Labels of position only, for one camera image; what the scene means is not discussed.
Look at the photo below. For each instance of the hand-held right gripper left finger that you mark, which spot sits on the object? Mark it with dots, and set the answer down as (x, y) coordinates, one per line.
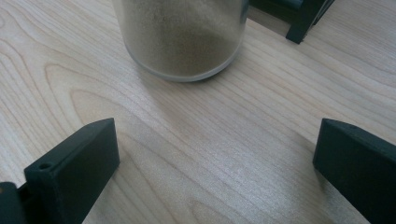
(74, 168)

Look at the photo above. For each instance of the black stand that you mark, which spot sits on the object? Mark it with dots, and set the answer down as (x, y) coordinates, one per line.
(299, 28)

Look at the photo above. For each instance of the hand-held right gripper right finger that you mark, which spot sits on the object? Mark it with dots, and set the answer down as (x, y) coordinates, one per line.
(361, 171)

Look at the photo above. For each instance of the clear jar of brown powder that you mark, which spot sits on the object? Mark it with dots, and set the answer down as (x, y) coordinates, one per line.
(180, 37)

